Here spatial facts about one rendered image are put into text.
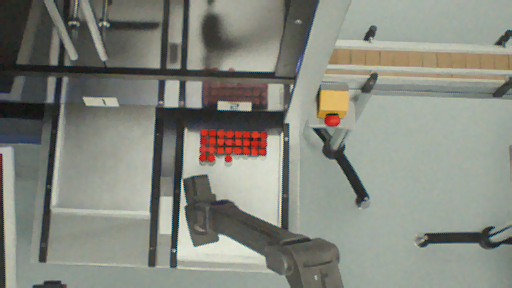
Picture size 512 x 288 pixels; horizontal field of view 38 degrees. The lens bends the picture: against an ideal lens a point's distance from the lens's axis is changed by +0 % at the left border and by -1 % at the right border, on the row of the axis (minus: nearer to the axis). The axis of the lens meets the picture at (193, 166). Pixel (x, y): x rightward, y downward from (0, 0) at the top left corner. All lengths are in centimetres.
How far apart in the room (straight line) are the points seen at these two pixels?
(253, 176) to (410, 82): 49
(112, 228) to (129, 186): 12
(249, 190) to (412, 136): 119
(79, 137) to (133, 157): 16
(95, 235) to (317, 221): 115
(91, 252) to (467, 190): 161
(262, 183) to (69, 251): 54
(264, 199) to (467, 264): 120
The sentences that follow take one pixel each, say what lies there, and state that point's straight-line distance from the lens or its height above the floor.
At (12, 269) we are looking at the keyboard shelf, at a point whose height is 80.
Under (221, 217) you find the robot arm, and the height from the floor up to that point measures 131.
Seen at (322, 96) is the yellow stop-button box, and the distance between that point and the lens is 192.
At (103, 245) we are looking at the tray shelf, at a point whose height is 88.
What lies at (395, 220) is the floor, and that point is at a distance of 294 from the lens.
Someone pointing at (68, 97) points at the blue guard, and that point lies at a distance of 192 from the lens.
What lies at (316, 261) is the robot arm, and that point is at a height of 156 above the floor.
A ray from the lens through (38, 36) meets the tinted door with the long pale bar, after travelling 161.
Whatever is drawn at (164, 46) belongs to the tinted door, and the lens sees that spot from 160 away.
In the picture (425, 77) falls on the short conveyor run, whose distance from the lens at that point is 210.
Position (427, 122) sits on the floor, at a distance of 308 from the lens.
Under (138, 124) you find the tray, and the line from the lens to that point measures 204.
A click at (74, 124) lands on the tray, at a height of 88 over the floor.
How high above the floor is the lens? 281
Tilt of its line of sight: 75 degrees down
